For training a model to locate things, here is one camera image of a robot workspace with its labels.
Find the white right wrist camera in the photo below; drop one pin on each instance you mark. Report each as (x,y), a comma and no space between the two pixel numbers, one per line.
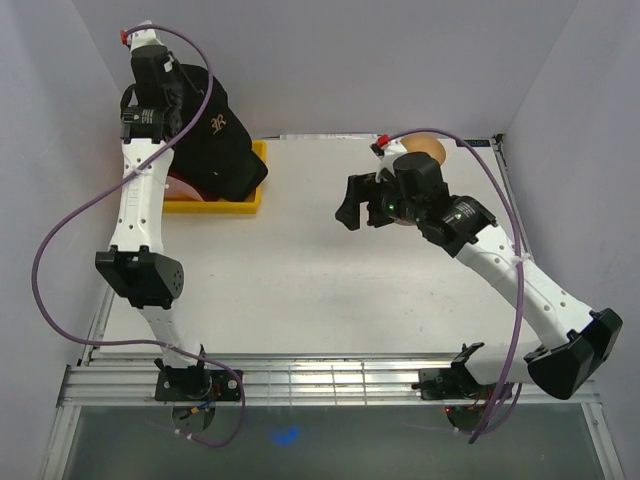
(387,151)

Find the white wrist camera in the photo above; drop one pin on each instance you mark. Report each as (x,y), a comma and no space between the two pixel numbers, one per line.
(142,35)
(387,151)

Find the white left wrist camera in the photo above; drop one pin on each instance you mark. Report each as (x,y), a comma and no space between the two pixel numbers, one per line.
(142,35)

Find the aluminium frame rail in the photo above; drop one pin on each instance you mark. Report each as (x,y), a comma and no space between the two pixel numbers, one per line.
(317,419)

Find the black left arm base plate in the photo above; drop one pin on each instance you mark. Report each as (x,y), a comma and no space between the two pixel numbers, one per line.
(192,384)

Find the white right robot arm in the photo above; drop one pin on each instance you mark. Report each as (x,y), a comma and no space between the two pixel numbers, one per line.
(574,339)

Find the pink cap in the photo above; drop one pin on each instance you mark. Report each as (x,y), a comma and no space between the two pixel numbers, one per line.
(179,190)

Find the black cap gold logo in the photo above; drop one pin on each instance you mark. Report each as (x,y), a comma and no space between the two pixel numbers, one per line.
(206,101)

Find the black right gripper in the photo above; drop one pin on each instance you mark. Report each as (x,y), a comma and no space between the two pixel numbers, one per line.
(361,188)

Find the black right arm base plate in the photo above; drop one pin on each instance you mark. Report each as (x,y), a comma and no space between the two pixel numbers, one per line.
(448,383)

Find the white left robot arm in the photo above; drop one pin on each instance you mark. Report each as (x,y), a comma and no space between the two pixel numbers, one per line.
(135,265)

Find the yellow plastic tray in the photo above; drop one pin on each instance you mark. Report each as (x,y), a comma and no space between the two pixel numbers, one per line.
(227,175)

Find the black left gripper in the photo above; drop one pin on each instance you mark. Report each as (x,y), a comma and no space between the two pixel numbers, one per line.
(173,63)

